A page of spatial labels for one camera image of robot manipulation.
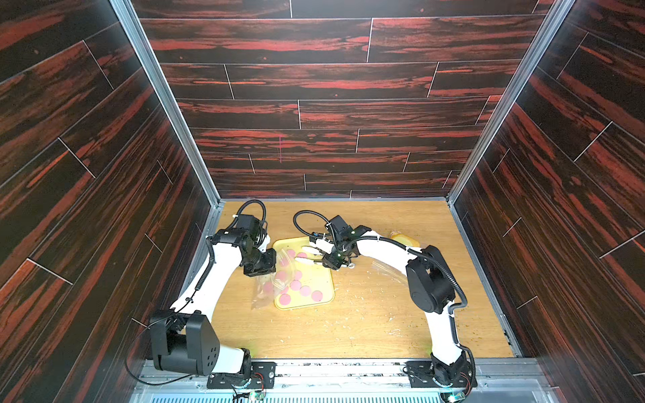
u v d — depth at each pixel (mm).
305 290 916
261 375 732
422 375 727
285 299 892
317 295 911
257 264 690
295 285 933
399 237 1048
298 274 969
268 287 847
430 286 531
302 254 1015
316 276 942
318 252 959
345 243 703
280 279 916
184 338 410
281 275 942
